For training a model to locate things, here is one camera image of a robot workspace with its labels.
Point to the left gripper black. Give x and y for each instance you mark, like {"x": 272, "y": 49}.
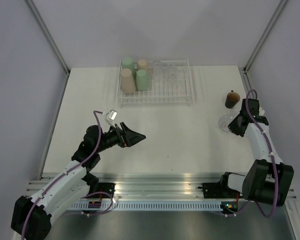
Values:
{"x": 126, "y": 137}

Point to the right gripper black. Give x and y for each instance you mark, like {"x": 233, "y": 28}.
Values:
{"x": 233, "y": 129}

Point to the dark brown mug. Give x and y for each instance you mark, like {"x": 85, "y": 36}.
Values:
{"x": 232, "y": 98}

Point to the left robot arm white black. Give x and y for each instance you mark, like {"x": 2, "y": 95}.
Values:
{"x": 34, "y": 216}

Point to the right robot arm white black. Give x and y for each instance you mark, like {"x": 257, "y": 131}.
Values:
{"x": 268, "y": 180}

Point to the beige cup front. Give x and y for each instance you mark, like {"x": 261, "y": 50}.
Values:
{"x": 127, "y": 84}

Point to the beige cup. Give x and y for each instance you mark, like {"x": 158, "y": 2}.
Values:
{"x": 143, "y": 64}
{"x": 127, "y": 84}

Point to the green cup front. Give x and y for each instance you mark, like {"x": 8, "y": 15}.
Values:
{"x": 142, "y": 80}

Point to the green cup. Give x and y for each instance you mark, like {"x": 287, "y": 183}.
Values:
{"x": 142, "y": 80}
{"x": 128, "y": 63}

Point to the beige cup rear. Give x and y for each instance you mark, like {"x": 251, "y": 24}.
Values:
{"x": 143, "y": 64}

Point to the green cup rear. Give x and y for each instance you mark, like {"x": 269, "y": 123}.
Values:
{"x": 128, "y": 63}

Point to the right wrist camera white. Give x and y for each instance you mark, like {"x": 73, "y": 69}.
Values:
{"x": 261, "y": 111}

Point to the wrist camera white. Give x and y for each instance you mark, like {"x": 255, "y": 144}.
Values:
{"x": 261, "y": 111}
{"x": 110, "y": 117}

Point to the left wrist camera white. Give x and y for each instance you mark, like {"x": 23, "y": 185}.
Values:
{"x": 110, "y": 117}

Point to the aluminium mounting rail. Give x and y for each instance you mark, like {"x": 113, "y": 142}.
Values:
{"x": 158, "y": 186}

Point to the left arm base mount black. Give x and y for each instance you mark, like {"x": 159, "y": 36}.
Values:
{"x": 107, "y": 187}

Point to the white wire dish rack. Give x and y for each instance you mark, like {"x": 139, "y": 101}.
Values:
{"x": 161, "y": 92}

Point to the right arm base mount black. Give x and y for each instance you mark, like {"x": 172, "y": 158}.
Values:
{"x": 215, "y": 190}

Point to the white slotted cable duct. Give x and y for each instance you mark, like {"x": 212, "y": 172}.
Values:
{"x": 211, "y": 206}

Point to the right aluminium frame post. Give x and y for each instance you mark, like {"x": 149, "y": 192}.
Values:
{"x": 266, "y": 33}

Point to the aluminium frame post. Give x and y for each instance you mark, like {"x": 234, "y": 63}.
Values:
{"x": 47, "y": 35}
{"x": 266, "y": 33}

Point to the left aluminium frame post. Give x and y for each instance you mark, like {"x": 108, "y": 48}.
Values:
{"x": 47, "y": 35}

